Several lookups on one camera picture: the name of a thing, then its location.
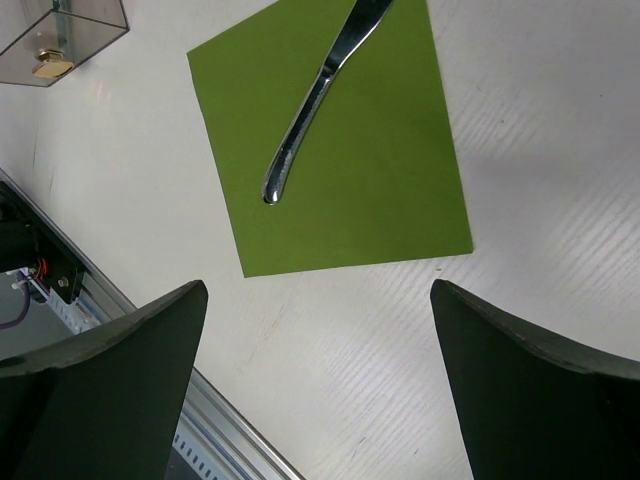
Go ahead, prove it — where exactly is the gold box latch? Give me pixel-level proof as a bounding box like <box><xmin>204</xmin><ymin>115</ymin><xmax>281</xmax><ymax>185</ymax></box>
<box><xmin>32</xmin><ymin>49</ymin><xmax>74</xmax><ymax>79</ymax></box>

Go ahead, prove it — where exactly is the aluminium rail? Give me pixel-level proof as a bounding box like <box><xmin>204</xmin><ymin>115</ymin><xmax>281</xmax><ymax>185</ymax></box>
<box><xmin>1</xmin><ymin>183</ymin><xmax>297</xmax><ymax>479</ymax></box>

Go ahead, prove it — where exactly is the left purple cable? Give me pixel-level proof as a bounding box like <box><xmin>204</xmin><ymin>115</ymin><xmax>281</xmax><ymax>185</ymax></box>
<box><xmin>0</xmin><ymin>279</ymin><xmax>34</xmax><ymax>331</ymax></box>

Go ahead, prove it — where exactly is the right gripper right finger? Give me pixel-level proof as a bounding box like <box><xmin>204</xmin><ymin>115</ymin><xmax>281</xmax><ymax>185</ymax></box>
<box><xmin>430</xmin><ymin>279</ymin><xmax>639</xmax><ymax>479</ymax></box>

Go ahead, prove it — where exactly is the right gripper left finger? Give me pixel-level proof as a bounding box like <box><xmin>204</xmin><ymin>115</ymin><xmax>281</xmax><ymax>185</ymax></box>
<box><xmin>1</xmin><ymin>280</ymin><xmax>208</xmax><ymax>479</ymax></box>

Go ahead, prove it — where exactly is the clear smoked plastic box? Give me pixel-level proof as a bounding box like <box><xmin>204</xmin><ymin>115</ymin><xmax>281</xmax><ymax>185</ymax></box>
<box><xmin>1</xmin><ymin>0</ymin><xmax>130</xmax><ymax>87</ymax></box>

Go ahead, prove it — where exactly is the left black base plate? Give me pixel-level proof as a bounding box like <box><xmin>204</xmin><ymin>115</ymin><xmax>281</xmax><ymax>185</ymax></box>
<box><xmin>1</xmin><ymin>181</ymin><xmax>86</xmax><ymax>304</ymax></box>

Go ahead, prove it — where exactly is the green paper napkin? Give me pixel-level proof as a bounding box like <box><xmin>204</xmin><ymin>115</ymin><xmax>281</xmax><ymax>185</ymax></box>
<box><xmin>188</xmin><ymin>1</ymin><xmax>473</xmax><ymax>277</ymax></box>

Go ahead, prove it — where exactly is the silver table knife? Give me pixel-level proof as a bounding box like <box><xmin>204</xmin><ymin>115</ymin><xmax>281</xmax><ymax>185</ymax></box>
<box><xmin>261</xmin><ymin>0</ymin><xmax>393</xmax><ymax>205</ymax></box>

